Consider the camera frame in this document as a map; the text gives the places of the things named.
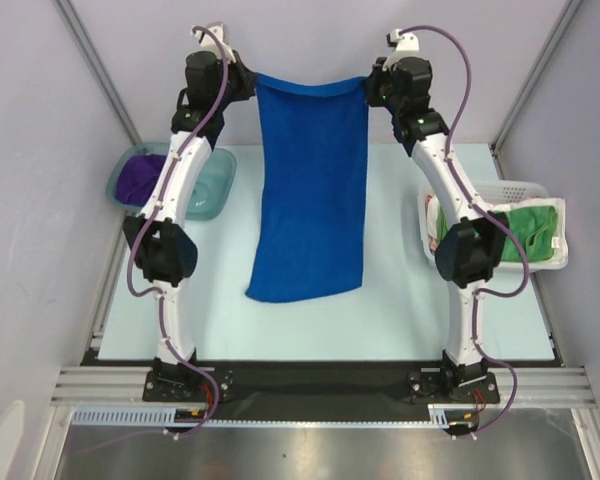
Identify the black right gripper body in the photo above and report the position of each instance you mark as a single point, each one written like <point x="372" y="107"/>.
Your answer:
<point x="375" y="84"/>

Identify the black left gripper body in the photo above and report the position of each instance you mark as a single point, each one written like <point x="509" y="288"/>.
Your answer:
<point x="233" y="80"/>

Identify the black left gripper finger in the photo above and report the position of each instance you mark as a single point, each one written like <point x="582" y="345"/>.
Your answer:
<point x="244" y="92"/>
<point x="247" y="78"/>

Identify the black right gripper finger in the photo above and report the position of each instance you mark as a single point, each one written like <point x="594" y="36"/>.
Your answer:
<point x="372" y="99"/>
<point x="372" y="81"/>

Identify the blue towel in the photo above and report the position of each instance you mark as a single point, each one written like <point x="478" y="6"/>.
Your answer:
<point x="313" y="204"/>

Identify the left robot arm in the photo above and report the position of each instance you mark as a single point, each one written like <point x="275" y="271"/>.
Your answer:
<point x="159" y="245"/>

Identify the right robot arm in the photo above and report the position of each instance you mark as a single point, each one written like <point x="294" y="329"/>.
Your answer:
<point x="472" y="247"/>

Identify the teal plastic bin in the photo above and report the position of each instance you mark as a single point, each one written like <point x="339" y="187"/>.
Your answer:
<point x="211" y="190"/>

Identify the purple towel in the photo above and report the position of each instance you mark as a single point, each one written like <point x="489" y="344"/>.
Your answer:
<point x="138" y="178"/>

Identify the white plastic basket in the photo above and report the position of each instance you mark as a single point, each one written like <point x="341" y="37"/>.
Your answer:
<point x="496" y="192"/>

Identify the pink towel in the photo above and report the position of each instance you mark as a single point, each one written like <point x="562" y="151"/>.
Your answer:
<point x="432" y="211"/>

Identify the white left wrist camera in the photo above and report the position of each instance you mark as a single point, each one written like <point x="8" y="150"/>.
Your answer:
<point x="210" y="38"/>

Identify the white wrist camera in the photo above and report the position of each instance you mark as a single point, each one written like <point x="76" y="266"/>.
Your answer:
<point x="210" y="38"/>
<point x="403" y="45"/>

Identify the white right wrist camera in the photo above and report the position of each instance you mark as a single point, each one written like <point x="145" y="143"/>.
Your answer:
<point x="403" y="45"/>

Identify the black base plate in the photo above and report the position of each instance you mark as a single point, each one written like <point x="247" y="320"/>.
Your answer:
<point x="328" y="391"/>

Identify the aluminium frame rail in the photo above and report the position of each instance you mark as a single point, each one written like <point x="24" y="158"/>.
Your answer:
<point x="537" y="387"/>

